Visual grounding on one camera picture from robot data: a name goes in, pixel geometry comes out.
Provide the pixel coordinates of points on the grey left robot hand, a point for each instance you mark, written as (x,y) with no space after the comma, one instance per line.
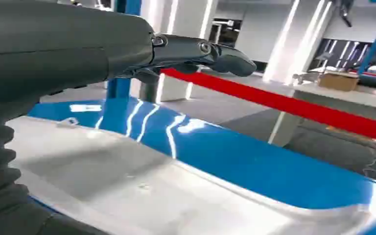
(61,48)

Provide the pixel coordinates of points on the white pillar with light strip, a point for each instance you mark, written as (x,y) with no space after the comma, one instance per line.
(181,19)
(298,35)

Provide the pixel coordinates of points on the steel bench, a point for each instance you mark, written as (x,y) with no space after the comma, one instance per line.
(116,165)

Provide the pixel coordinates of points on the dark shelf unit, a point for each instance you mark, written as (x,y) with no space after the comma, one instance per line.
(226,32)

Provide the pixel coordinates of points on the red barrier belt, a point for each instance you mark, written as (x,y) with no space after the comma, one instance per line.
(291,106)

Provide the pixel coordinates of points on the brown cardboard box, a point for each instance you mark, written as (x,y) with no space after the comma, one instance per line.
(337,81)

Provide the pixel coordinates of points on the dark panel with light stripes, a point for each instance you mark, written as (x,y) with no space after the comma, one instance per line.
(340,53)

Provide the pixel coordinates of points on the black hanging device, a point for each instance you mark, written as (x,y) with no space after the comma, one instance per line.
(345,13)

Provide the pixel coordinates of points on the white table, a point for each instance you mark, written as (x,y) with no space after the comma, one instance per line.
(343,97)

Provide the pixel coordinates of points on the blue post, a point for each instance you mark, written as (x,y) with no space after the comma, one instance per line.
(118,89)

